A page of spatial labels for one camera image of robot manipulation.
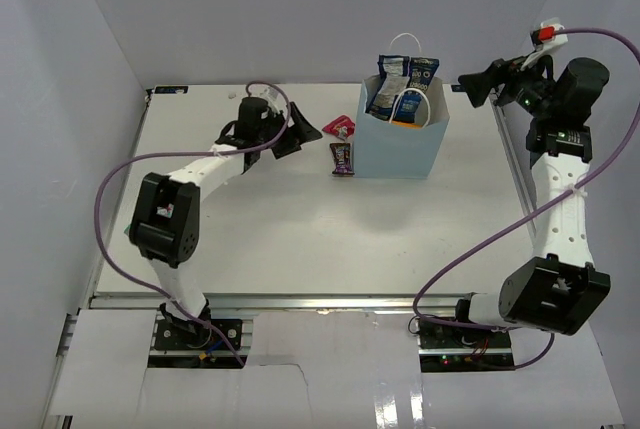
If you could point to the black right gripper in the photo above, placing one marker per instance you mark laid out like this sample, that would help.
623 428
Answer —
509 73

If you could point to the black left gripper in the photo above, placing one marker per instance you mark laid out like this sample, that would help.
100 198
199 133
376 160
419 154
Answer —
299 133

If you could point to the brown M&M's candy packet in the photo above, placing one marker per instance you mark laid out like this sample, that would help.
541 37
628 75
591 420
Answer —
341 154

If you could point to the pink Himalaya candy packet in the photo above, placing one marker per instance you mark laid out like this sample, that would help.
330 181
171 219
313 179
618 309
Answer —
343 127

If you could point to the dark blue chips bag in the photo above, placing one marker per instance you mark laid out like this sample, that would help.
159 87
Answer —
403 79

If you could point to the light blue paper bag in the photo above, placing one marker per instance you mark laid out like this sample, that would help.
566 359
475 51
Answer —
385 151

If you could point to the orange Kettle chips bag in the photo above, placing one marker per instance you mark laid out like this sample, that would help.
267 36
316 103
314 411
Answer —
406 125

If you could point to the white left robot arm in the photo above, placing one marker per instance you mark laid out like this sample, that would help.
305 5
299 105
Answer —
166 220

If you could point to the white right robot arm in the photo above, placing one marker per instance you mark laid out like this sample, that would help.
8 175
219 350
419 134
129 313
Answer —
559 287

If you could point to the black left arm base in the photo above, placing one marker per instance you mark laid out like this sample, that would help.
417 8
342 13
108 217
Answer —
185 344

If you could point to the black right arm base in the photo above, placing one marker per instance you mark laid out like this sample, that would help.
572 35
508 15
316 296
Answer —
445 349

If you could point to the black XDOF label plate left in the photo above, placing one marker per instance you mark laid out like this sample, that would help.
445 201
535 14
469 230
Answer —
170 90

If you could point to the white cardboard front sheet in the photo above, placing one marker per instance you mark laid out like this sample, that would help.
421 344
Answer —
340 370

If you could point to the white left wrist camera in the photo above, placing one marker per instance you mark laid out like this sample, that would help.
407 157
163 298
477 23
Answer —
273 97

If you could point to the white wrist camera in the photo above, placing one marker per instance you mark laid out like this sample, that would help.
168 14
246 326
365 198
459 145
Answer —
273 97
547 39

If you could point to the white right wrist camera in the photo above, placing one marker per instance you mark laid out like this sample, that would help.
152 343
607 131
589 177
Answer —
547 39

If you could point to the aluminium table edge rail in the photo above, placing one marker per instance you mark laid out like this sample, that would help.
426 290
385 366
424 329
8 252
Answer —
260 302

